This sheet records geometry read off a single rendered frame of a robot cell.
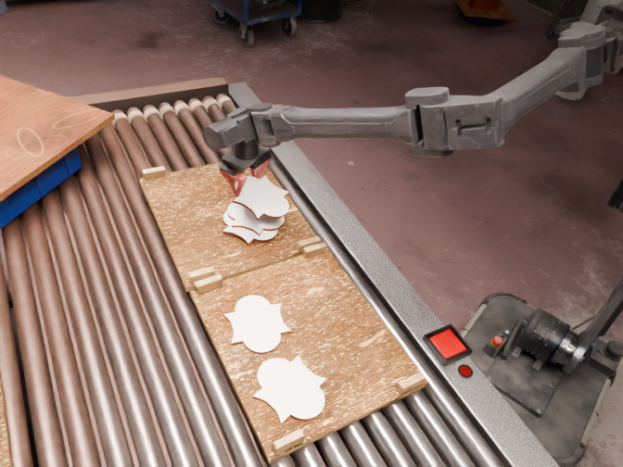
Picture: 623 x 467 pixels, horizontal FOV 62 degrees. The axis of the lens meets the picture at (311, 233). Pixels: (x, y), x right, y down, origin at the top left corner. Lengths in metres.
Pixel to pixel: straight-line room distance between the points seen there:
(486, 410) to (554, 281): 1.81
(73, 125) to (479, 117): 1.04
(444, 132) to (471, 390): 0.54
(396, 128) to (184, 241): 0.61
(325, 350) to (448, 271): 1.65
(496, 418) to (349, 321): 0.35
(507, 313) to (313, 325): 1.28
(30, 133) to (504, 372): 1.69
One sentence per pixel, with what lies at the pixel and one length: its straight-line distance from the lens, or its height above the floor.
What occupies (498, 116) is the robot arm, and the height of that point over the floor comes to 1.45.
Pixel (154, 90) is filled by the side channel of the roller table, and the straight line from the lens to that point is 1.83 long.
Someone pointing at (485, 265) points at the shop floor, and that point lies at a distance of 2.78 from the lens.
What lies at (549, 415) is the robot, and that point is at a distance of 2.07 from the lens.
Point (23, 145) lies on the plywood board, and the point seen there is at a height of 1.04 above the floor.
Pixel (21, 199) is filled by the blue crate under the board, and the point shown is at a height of 0.96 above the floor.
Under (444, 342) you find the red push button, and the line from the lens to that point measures 1.18.
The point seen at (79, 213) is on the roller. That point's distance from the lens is 1.42.
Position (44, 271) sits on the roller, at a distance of 1.30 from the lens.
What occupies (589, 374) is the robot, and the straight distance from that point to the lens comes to 2.25.
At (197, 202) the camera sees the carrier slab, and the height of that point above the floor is 0.94.
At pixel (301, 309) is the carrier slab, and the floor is 0.94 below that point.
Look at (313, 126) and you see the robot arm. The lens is 1.01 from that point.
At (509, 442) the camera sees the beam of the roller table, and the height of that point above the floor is 0.91.
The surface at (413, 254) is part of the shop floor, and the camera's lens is 2.69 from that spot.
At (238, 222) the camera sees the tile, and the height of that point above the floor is 0.96.
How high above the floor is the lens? 1.84
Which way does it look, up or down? 43 degrees down
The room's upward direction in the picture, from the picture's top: 8 degrees clockwise
